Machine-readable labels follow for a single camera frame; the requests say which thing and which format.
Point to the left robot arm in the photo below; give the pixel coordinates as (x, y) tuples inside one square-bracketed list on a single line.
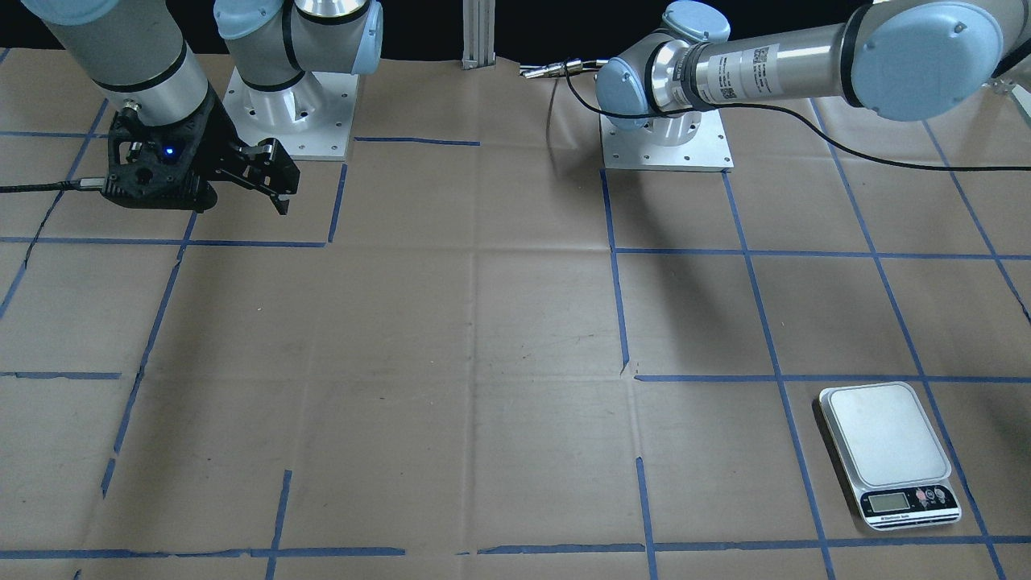
[(906, 61)]

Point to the aluminium frame post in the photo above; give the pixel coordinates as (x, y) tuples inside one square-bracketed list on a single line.
[(479, 21)]

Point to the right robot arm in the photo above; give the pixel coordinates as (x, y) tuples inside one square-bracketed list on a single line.
[(136, 54)]

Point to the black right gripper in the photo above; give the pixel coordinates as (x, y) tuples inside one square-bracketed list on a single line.
[(211, 131)]

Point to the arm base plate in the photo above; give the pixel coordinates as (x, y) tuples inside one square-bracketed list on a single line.
[(312, 119), (694, 142)]

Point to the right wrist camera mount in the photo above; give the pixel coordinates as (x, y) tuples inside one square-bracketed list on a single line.
[(156, 167)]

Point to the silver digital kitchen scale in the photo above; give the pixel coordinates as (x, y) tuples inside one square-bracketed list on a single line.
[(894, 463)]

